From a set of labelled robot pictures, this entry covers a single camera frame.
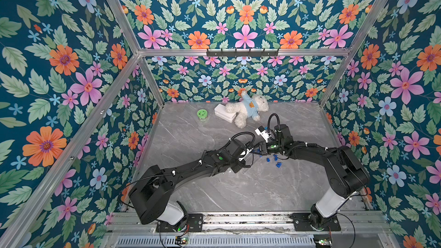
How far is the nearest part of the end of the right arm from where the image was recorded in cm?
75

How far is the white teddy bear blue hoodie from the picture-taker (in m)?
1.05

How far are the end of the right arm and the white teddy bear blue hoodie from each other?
0.27 metres
